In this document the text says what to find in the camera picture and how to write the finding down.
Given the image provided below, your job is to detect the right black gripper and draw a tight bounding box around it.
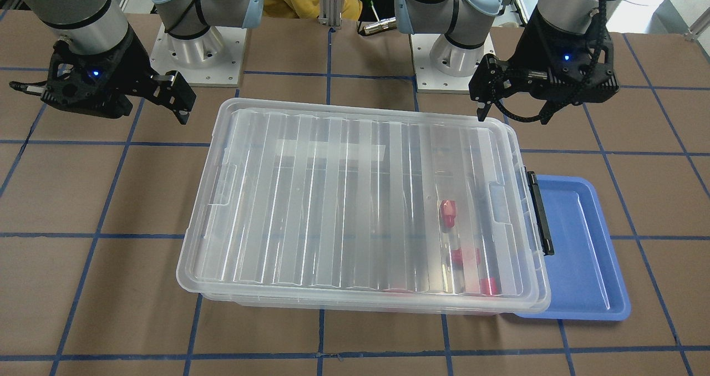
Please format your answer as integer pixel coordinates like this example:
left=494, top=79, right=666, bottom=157
left=8, top=27, right=197, bottom=125

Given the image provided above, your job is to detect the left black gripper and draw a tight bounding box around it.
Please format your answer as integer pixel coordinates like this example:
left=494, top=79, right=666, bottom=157
left=469, top=10, right=620, bottom=121

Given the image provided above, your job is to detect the clear plastic box lid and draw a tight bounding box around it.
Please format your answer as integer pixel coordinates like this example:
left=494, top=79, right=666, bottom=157
left=176, top=98, right=551, bottom=314

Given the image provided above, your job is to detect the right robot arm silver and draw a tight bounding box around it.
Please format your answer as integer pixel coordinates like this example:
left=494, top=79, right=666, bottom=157
left=10, top=0, right=263, bottom=124

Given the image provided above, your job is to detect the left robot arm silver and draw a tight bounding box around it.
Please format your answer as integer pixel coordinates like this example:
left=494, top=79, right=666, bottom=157
left=394, top=0, right=621, bottom=124

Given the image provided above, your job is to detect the red block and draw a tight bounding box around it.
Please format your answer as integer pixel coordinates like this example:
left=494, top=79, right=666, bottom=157
left=450, top=247, right=481, bottom=267
left=479, top=277, right=499, bottom=297
left=439, top=200, right=458, bottom=229

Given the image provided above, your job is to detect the clear plastic storage box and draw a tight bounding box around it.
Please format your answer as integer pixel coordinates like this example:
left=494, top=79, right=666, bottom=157
left=200, top=115, right=547, bottom=317

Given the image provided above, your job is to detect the blue plastic tray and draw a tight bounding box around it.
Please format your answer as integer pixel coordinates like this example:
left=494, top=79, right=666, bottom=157
left=523, top=175, right=631, bottom=321

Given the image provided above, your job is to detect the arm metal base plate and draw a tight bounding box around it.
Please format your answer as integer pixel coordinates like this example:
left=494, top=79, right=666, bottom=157
left=150, top=25, right=249, bottom=88
left=410, top=33, right=495, bottom=95

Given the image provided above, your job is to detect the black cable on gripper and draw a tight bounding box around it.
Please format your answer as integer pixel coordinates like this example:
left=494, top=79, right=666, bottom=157
left=491, top=0, right=613, bottom=125

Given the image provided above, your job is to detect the green handled tool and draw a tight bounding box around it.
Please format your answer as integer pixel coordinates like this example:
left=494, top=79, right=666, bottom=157
left=357, top=0, right=395, bottom=37

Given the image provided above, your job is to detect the black box latch handle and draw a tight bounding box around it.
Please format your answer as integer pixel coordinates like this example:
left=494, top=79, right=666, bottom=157
left=525, top=169, right=555, bottom=256

